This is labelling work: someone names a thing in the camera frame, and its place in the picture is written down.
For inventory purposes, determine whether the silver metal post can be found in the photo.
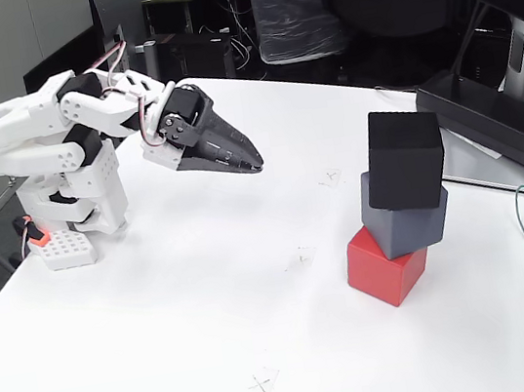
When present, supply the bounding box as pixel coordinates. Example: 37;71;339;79
134;38;163;90

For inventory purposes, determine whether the red cube block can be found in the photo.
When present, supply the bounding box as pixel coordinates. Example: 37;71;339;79
340;218;438;316

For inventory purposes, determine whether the grey computer tower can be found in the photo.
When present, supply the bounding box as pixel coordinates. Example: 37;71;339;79
89;0;157;91

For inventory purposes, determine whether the plastic wrapped black bin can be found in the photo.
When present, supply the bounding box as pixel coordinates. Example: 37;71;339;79
244;0;350;69

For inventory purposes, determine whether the red white servo cable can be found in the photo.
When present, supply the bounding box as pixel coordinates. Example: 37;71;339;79
81;33;184;157

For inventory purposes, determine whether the white perforated clamp plate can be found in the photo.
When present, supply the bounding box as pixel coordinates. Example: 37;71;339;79
25;224;101;276

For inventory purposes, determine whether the silver monitor stand base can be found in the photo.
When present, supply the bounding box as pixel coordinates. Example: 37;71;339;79
409;101;524;226

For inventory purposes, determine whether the black flat panel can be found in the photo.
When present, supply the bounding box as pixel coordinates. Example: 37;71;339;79
15;22;108;98

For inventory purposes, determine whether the black computer case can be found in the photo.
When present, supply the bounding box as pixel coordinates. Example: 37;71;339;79
153;22;238;90

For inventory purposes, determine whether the black cube block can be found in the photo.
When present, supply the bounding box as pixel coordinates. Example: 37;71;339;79
355;102;453;219

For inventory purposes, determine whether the grey cube block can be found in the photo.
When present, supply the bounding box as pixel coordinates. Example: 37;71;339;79
354;161;458;264

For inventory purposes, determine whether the black power adapter brick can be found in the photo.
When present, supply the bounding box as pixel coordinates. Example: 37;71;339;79
410;59;524;187

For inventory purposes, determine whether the white paper sheet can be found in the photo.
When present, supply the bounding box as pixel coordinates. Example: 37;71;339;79
446;118;504;167

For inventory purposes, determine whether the orange cable connector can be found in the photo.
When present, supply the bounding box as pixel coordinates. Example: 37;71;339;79
12;213;54;265

